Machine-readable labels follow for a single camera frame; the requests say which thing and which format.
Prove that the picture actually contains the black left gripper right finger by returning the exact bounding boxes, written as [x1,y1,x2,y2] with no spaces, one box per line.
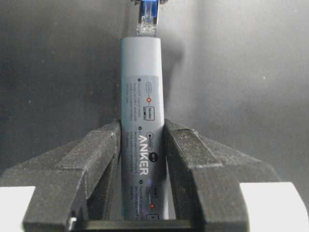
[163,118,309,232]

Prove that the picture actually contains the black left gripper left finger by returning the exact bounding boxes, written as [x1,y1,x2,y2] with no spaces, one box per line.
[0,120,121,232]

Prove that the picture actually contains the grey Anker USB hub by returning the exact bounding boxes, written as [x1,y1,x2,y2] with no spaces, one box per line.
[121,37,169,220]

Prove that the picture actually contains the blue LAN cable plug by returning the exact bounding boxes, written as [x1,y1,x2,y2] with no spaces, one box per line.
[133,0,160,37]

